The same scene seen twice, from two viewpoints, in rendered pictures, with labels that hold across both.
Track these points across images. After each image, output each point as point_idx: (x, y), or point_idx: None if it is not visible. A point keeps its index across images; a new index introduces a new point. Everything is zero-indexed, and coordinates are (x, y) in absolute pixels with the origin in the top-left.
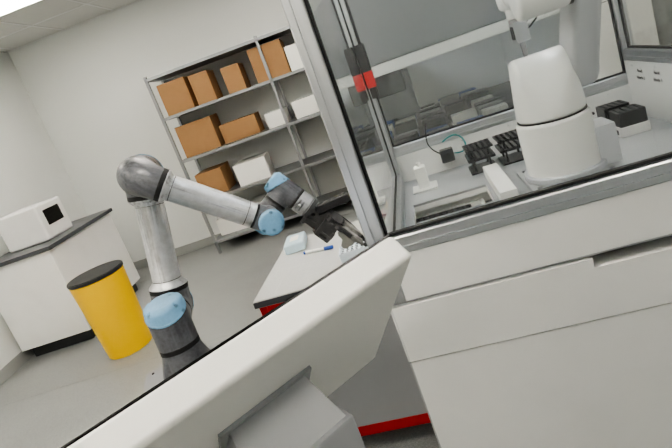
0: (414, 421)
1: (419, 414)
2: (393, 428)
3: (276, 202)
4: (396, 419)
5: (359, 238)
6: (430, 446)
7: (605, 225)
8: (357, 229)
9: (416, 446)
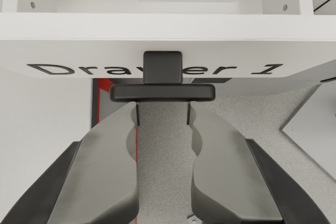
0: (137, 135)
1: (136, 129)
2: (137, 154)
3: None
4: (136, 150)
5: (210, 110)
6: (143, 127)
7: None
8: (107, 124)
9: (140, 138)
